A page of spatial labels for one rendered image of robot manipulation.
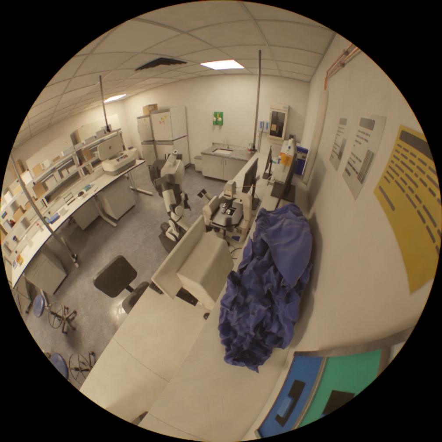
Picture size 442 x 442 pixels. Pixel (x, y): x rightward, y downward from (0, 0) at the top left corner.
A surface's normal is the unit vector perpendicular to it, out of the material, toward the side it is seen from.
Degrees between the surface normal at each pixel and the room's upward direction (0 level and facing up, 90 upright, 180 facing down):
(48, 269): 90
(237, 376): 0
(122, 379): 0
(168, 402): 0
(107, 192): 90
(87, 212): 90
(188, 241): 57
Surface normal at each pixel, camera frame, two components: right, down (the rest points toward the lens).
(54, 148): 0.90, 0.19
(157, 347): 0.00, -0.71
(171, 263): 0.76, -0.14
